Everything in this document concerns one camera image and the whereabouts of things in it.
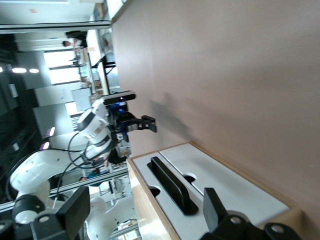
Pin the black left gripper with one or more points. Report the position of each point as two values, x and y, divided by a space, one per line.
122 120

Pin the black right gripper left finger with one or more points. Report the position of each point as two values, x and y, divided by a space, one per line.
72 212

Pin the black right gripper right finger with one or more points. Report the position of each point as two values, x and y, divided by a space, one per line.
215 215

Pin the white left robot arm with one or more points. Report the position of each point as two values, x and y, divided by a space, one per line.
32 172

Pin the wooden drawer cabinet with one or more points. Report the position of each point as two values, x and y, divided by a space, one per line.
142 200

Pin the person in teal shirt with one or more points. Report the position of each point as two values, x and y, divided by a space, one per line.
93 175

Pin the brown table cover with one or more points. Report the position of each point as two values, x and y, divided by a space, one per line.
225 75

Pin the person in white shirt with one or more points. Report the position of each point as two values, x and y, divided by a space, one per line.
72 42

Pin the ceiling light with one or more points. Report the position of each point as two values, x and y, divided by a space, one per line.
34 70
18 70

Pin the aluminium frame beam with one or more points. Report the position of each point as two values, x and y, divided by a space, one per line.
50 27
75 186

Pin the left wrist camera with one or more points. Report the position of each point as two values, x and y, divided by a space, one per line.
120 98

